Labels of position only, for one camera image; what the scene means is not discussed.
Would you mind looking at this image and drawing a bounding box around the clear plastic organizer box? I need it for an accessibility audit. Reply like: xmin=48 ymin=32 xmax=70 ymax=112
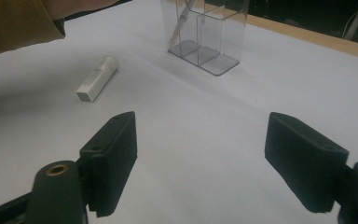
xmin=159 ymin=0 xmax=250 ymax=77

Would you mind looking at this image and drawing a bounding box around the white square tube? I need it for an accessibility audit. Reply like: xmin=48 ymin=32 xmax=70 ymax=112
xmin=76 ymin=55 xmax=119 ymax=103

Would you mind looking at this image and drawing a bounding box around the white table sheet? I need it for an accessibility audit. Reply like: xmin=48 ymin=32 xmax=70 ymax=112
xmin=0 ymin=0 xmax=358 ymax=224

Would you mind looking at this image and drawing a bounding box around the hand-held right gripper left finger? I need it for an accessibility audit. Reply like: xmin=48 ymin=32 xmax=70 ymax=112
xmin=78 ymin=111 xmax=138 ymax=218

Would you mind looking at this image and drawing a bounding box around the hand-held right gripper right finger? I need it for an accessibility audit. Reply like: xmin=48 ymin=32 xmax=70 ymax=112
xmin=264 ymin=111 xmax=350 ymax=215

